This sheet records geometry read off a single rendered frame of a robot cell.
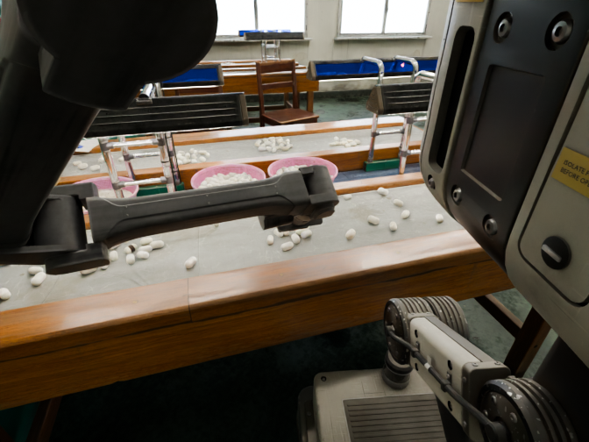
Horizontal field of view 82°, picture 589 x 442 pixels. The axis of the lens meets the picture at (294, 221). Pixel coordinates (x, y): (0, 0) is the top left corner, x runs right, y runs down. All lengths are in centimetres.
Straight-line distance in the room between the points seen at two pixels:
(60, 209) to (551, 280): 49
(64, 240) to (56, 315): 36
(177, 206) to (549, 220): 42
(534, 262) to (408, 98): 85
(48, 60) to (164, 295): 63
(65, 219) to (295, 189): 32
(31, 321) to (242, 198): 51
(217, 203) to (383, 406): 65
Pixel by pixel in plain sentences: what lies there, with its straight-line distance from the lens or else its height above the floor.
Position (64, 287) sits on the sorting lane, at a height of 74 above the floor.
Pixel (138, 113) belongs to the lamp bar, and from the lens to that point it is 87.
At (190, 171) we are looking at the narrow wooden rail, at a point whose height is 75.
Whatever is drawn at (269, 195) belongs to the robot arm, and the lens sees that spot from 53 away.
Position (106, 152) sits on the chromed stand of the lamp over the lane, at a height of 95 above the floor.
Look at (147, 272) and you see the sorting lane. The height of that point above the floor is 74.
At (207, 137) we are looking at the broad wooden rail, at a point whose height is 76.
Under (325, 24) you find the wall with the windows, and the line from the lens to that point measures 620.
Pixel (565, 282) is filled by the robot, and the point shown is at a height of 117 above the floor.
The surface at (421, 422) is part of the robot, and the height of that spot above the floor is 47.
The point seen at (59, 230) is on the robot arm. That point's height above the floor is 105.
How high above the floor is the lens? 128
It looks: 32 degrees down
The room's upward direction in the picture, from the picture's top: straight up
